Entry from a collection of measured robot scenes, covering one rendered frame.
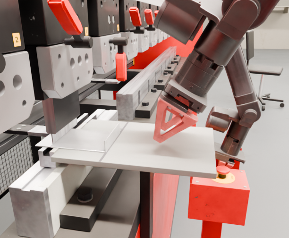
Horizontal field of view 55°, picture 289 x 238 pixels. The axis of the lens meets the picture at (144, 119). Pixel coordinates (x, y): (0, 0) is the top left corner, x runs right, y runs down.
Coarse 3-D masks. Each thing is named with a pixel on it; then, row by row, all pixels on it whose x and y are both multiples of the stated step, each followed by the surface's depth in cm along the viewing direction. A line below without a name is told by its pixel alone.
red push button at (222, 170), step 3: (216, 168) 79; (219, 168) 78; (222, 168) 78; (225, 168) 78; (228, 168) 78; (219, 171) 77; (222, 171) 77; (225, 171) 77; (228, 171) 77; (219, 174) 79; (222, 174) 77; (225, 174) 77; (219, 177) 79; (222, 177) 78; (225, 177) 79
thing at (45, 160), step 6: (84, 114) 64; (78, 120) 60; (84, 120) 63; (78, 126) 60; (42, 150) 47; (48, 150) 48; (42, 156) 47; (48, 156) 47; (42, 162) 47; (48, 162) 47; (54, 162) 47
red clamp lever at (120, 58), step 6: (114, 42) 60; (120, 42) 60; (126, 42) 60; (120, 48) 61; (120, 54) 61; (120, 60) 61; (126, 60) 62; (120, 66) 62; (126, 66) 63; (120, 72) 62; (126, 72) 63; (120, 78) 63; (126, 78) 63
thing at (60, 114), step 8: (72, 96) 53; (48, 104) 46; (56, 104) 47; (64, 104) 50; (72, 104) 53; (48, 112) 47; (56, 112) 47; (64, 112) 50; (72, 112) 53; (48, 120) 47; (56, 120) 47; (64, 120) 50; (72, 120) 54; (48, 128) 48; (56, 128) 47; (64, 128) 52; (56, 136) 49
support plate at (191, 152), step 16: (96, 128) 56; (112, 128) 56; (128, 128) 56; (144, 128) 56; (192, 128) 56; (208, 128) 56; (128, 144) 49; (144, 144) 49; (160, 144) 49; (176, 144) 49; (192, 144) 49; (208, 144) 49; (64, 160) 44; (80, 160) 44; (96, 160) 44; (112, 160) 44; (128, 160) 44; (144, 160) 44; (160, 160) 44; (176, 160) 44; (192, 160) 44; (208, 160) 44; (192, 176) 41; (208, 176) 40
